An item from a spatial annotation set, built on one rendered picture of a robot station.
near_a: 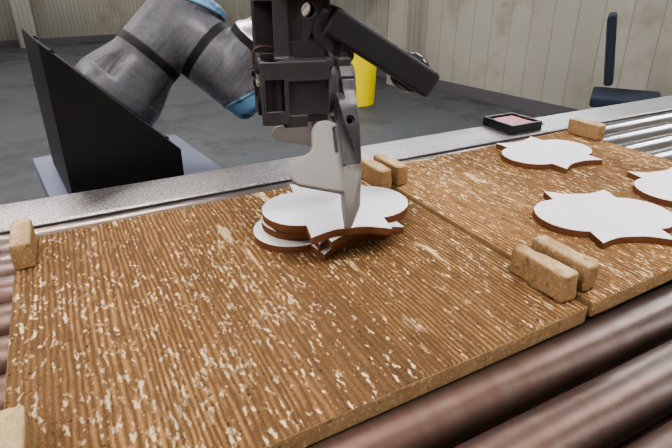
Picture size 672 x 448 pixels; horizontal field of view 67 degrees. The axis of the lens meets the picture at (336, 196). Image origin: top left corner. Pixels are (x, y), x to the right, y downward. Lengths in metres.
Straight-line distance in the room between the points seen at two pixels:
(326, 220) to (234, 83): 0.46
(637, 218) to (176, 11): 0.72
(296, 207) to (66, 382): 0.25
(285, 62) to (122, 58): 0.51
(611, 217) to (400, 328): 0.30
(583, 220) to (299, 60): 0.34
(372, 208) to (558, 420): 0.24
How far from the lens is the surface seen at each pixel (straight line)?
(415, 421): 0.36
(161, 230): 0.56
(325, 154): 0.43
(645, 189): 0.72
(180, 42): 0.90
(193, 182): 0.74
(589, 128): 0.92
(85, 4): 11.21
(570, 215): 0.60
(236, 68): 0.88
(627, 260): 0.55
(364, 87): 4.98
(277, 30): 0.44
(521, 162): 0.75
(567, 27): 4.92
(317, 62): 0.43
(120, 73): 0.89
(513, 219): 0.59
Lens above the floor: 1.18
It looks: 24 degrees down
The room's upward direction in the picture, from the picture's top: straight up
